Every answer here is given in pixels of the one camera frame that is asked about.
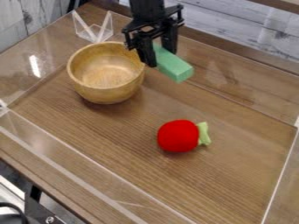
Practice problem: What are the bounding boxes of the red plush apple toy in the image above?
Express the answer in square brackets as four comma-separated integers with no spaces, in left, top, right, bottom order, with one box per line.
[157,120,211,153]

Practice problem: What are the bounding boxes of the light wooden bowl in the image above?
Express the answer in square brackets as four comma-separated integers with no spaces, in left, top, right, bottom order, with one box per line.
[67,41,146,104]

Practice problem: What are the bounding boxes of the clear acrylic front barrier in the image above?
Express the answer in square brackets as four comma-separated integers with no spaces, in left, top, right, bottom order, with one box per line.
[0,101,197,224]

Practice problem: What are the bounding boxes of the green rectangular block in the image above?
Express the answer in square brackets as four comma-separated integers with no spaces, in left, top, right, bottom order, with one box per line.
[154,44,194,83]

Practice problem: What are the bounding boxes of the clear acrylic corner bracket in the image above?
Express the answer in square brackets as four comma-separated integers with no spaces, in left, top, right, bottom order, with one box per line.
[71,11,114,43]

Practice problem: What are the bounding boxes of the black cable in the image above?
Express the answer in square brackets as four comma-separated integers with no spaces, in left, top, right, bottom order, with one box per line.
[0,201,34,224]

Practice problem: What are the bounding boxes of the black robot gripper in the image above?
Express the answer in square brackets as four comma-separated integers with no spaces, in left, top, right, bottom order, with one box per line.
[122,0,185,67]

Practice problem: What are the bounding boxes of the black table leg bracket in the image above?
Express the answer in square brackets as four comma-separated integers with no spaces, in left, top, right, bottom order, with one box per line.
[25,185,66,224]

